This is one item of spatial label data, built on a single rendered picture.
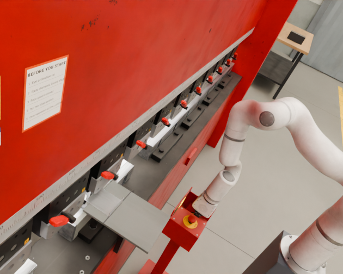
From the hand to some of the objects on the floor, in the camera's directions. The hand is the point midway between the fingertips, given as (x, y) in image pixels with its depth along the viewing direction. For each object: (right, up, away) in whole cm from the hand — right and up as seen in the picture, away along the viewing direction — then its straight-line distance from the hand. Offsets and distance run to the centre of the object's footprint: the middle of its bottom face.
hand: (196, 215), depth 151 cm
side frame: (+4, +53, +200) cm, 208 cm away
